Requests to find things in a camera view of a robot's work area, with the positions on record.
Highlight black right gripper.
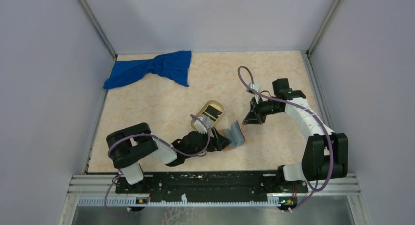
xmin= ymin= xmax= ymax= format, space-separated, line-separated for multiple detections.
xmin=243 ymin=95 xmax=283 ymax=125

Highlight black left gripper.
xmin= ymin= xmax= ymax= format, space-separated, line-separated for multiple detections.
xmin=185 ymin=126 xmax=231 ymax=158

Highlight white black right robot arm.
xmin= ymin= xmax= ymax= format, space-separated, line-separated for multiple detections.
xmin=243 ymin=78 xmax=348 ymax=192

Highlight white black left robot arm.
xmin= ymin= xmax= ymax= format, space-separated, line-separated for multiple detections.
xmin=106 ymin=122 xmax=232 ymax=193

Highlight black VIP card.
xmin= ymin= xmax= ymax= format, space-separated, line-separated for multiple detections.
xmin=202 ymin=105 xmax=223 ymax=121

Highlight beige oval plastic tray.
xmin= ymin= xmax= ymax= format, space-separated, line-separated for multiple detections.
xmin=191 ymin=100 xmax=225 ymax=134

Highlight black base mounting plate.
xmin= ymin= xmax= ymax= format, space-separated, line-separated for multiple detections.
xmin=115 ymin=170 xmax=308 ymax=203

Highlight blue cloth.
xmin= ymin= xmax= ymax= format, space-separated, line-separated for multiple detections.
xmin=103 ymin=51 xmax=192 ymax=90

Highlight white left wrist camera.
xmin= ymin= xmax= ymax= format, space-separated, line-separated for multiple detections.
xmin=193 ymin=115 xmax=214 ymax=134

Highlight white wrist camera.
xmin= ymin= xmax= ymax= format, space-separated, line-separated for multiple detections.
xmin=193 ymin=115 xmax=214 ymax=134
xmin=246 ymin=83 xmax=262 ymax=104

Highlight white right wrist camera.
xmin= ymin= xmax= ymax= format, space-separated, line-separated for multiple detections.
xmin=246 ymin=83 xmax=262 ymax=104

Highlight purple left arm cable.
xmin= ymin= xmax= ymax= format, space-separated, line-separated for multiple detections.
xmin=103 ymin=114 xmax=213 ymax=218

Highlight aluminium front rail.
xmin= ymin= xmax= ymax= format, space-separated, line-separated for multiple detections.
xmin=67 ymin=174 xmax=361 ymax=196

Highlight white slotted cable duct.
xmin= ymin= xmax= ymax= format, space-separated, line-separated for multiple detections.
xmin=77 ymin=194 xmax=283 ymax=207

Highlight aluminium right corner post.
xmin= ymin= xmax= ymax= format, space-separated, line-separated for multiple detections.
xmin=307 ymin=0 xmax=344 ymax=58

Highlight aluminium corner post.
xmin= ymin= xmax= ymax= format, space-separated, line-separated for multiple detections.
xmin=76 ymin=0 xmax=118 ymax=60
xmin=307 ymin=0 xmax=344 ymax=58

